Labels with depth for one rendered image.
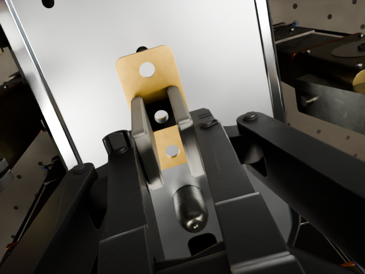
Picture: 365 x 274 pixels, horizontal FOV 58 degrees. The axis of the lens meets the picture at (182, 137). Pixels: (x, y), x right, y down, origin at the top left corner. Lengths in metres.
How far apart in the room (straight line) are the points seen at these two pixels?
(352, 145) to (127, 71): 0.64
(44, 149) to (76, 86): 0.38
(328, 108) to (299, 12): 0.36
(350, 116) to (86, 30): 0.23
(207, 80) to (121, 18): 0.09
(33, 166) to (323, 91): 0.54
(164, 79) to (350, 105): 0.16
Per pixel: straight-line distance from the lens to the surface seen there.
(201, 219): 0.31
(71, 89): 0.31
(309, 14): 0.67
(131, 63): 0.22
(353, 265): 0.61
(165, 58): 0.22
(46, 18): 0.30
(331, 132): 0.75
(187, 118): 0.15
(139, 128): 0.16
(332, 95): 0.32
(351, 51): 0.37
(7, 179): 0.28
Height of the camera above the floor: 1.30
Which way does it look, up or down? 67 degrees down
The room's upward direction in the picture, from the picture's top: 160 degrees clockwise
